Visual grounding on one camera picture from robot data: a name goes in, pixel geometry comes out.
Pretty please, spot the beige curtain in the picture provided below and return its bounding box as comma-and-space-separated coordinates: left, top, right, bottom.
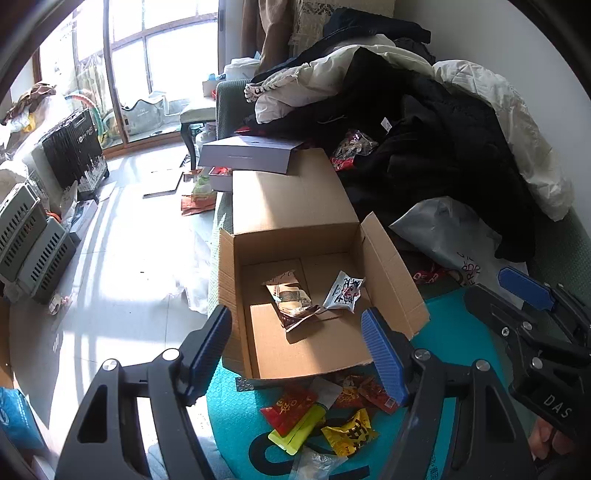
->
242, 0, 296, 61

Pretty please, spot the white flat box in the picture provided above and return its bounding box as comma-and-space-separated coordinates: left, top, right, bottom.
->
69, 198, 100, 241

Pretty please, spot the grey plastic bag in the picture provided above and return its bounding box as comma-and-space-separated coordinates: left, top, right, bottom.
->
389, 196, 529, 287

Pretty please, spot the flat grey board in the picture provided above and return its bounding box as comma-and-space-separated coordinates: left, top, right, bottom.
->
142, 170, 184, 198

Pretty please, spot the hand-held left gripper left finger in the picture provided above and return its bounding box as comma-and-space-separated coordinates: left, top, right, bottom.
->
54, 305, 233, 480

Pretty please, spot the white cushioned chair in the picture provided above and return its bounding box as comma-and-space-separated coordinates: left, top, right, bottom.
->
179, 98, 218, 160

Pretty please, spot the green snack bag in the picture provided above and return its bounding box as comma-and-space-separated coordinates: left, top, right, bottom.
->
190, 168, 213, 197

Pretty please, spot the lime green white pouch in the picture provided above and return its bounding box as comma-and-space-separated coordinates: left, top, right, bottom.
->
268, 404, 326, 457

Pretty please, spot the black suitcase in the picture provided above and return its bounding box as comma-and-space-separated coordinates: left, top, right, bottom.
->
41, 108, 110, 201

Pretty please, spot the brown snack packet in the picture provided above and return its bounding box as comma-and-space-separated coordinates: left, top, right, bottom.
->
261, 270, 328, 333

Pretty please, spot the orange red snack packet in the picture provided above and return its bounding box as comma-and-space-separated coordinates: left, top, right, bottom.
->
331, 373, 370, 409

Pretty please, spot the grey purple box base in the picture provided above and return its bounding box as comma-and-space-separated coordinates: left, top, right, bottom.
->
208, 166, 234, 192

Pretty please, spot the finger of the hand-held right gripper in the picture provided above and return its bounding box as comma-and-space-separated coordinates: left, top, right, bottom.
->
463, 285, 573, 370
498, 267, 591, 356

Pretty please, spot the yellow snack packet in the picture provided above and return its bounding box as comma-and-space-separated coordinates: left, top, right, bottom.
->
321, 408, 379, 459

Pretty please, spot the person's right hand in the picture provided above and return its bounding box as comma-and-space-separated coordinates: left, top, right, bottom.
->
529, 416, 574, 462

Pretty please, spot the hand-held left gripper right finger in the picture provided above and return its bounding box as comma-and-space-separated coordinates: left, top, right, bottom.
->
360, 307, 539, 480

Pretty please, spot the plain white packet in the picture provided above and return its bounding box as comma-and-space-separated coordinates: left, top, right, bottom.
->
308, 376, 343, 411

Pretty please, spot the blue bag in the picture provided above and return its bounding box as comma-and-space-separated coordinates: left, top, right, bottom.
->
0, 387, 47, 462

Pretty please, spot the coloured hula hoop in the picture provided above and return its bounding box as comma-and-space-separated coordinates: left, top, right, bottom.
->
65, 91, 109, 141

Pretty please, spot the clear silver packet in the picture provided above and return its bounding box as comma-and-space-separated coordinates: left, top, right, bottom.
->
294, 445, 341, 480

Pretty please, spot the white snack packet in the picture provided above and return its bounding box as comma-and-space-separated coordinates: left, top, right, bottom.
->
322, 270, 366, 315

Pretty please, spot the cream lace cloth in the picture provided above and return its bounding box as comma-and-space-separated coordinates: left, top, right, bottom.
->
243, 65, 319, 104

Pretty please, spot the black jacket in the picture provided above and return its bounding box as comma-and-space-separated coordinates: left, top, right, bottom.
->
322, 8, 432, 49

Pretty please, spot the large red snack packet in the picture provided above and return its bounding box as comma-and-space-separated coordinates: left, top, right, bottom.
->
260, 389, 320, 438

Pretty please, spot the white paper bag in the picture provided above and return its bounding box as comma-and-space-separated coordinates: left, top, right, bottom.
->
224, 58, 264, 81

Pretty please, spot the teal mat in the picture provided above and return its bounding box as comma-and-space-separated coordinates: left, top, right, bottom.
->
204, 288, 525, 480

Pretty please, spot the brown cardboard box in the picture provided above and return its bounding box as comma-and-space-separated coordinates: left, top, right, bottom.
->
217, 148, 431, 380

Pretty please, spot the grey purple box lid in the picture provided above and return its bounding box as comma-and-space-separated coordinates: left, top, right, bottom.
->
198, 135, 304, 175

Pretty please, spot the green sofa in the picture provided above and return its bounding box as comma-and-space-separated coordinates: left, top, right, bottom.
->
208, 79, 591, 324

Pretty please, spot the orange foil bag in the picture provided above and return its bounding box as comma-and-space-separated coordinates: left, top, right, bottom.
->
180, 194, 217, 217

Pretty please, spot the white zip bag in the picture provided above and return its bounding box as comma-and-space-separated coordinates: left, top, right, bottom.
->
119, 91, 174, 137

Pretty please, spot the small red snack packet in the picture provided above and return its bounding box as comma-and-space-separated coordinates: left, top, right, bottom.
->
359, 375, 402, 415

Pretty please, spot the white plastic sheet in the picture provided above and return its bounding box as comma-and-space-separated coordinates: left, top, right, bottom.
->
174, 217, 218, 315

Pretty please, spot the red clear snack bag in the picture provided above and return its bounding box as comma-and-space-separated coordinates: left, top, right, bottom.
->
330, 129, 379, 172

